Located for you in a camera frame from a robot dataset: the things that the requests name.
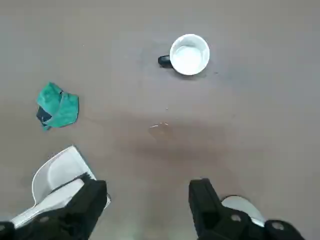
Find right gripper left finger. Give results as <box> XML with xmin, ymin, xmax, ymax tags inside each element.
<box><xmin>0</xmin><ymin>177</ymin><xmax>109</xmax><ymax>240</ymax></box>

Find beige lidded trash bin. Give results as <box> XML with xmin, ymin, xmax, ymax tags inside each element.
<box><xmin>221</xmin><ymin>194</ymin><xmax>266</xmax><ymax>227</ymax></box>

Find white mug black handle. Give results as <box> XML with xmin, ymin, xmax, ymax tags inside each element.
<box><xmin>157</xmin><ymin>33</ymin><xmax>211</xmax><ymax>76</ymax></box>

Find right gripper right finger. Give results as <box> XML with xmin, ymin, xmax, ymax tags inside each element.
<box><xmin>187</xmin><ymin>177</ymin><xmax>307</xmax><ymax>240</ymax></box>

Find green cloth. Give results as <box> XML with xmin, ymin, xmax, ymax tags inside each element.
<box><xmin>36</xmin><ymin>81</ymin><xmax>80</xmax><ymax>132</ymax></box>

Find beige plastic dustpan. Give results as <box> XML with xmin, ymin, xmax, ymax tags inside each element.
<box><xmin>11</xmin><ymin>144</ymin><xmax>112</xmax><ymax>228</ymax></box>

